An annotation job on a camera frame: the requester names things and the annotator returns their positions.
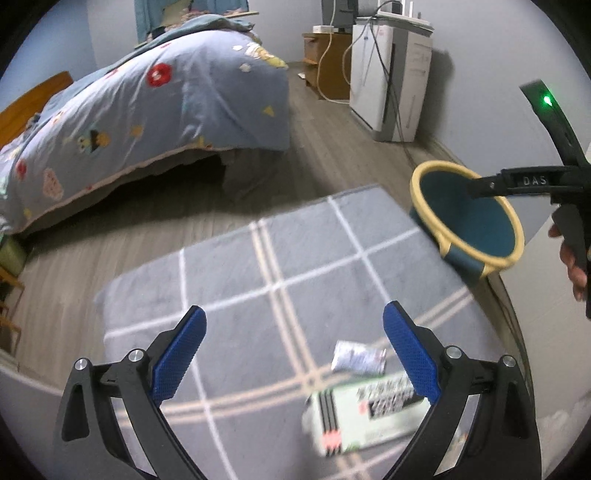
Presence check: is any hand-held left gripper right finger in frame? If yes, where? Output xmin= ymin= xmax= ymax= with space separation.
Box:
xmin=382 ymin=300 xmax=541 ymax=480

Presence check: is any blue curtain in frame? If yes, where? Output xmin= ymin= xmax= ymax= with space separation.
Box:
xmin=134 ymin=0 xmax=250 ymax=47

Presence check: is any wooden nightstand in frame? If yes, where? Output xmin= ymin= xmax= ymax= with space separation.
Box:
xmin=302 ymin=31 xmax=354 ymax=101

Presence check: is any grey checked mat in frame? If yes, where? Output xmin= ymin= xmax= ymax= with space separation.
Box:
xmin=95 ymin=184 xmax=532 ymax=480

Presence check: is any white air purifier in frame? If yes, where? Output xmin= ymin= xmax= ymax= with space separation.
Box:
xmin=349 ymin=18 xmax=434 ymax=143

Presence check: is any white cable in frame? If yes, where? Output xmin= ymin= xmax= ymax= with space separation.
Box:
xmin=316 ymin=32 xmax=352 ymax=103

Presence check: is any grey bed base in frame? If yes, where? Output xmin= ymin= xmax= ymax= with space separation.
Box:
xmin=28 ymin=147 xmax=289 ymax=232

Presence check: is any person's right hand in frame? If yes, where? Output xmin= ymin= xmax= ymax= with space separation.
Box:
xmin=549 ymin=224 xmax=589 ymax=303

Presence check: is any small silver wrapper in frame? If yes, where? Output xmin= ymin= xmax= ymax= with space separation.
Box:
xmin=331 ymin=340 xmax=387 ymax=376

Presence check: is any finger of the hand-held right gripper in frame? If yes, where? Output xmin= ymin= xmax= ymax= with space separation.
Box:
xmin=466 ymin=173 xmax=502 ymax=200

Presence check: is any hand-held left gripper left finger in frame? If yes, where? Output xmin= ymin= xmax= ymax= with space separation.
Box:
xmin=53 ymin=305 xmax=208 ymax=480

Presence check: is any bed with grey patterned duvet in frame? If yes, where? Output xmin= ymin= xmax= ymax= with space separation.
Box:
xmin=0 ymin=14 xmax=291 ymax=234

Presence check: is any wooden bed headboard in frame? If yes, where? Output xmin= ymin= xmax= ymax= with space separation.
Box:
xmin=0 ymin=71 xmax=75 ymax=148

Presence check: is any dark monitor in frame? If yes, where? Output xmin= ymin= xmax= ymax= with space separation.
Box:
xmin=321 ymin=0 xmax=358 ymax=34

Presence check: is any black cable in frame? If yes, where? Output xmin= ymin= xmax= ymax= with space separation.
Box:
xmin=367 ymin=18 xmax=416 ymax=158

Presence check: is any green and white box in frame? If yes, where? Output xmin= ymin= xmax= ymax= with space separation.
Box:
xmin=302 ymin=371 xmax=437 ymax=457

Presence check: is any teal bin with yellow rim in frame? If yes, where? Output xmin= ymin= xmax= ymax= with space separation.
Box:
xmin=409 ymin=160 xmax=525 ymax=284

